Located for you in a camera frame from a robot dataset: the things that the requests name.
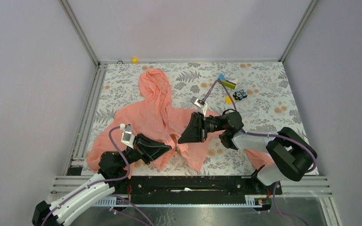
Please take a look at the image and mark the white slotted cable duct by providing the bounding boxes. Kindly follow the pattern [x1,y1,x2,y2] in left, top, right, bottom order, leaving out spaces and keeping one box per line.
[93,196,263,208]

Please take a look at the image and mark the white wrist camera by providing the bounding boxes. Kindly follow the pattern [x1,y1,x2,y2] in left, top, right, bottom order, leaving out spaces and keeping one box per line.
[120,123,135,148]
[190,97,208,116]

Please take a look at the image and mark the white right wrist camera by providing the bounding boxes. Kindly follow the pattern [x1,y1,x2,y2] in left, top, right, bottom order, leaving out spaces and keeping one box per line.
[190,97,208,116]

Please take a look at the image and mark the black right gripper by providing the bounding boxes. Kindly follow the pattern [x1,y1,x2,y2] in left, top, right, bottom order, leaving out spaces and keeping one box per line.
[177,112,225,144]

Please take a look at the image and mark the black blue patterned toy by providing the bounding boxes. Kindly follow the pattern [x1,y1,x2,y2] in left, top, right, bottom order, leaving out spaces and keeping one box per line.
[233,89,247,101]

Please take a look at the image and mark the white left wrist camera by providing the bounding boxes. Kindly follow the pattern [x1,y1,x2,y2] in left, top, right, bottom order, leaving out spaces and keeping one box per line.
[120,123,135,148]

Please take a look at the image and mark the blue green white box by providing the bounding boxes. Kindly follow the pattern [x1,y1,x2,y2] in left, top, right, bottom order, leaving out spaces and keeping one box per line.
[218,73,239,90]

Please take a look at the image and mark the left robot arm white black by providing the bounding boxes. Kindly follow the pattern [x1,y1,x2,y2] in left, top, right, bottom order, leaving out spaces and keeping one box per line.
[32,132,172,226]

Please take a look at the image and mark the floral patterned table mat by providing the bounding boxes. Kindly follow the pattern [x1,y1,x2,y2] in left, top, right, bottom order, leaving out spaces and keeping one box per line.
[82,62,306,159]

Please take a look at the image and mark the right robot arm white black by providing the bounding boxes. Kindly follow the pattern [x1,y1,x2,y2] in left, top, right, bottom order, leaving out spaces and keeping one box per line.
[178,111,317,194]

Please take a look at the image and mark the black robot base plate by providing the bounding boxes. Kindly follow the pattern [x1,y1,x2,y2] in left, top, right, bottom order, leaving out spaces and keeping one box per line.
[113,176,282,203]

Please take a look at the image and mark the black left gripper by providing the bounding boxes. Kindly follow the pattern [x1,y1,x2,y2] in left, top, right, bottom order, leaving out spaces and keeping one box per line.
[120,133,172,168]

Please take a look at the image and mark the small yellow round object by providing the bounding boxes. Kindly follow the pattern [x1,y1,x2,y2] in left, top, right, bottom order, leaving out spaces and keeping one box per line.
[225,97,233,104]

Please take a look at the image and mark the salmon pink hooded jacket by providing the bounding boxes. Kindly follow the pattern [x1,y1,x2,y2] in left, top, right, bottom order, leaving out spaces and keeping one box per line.
[84,70,273,176]

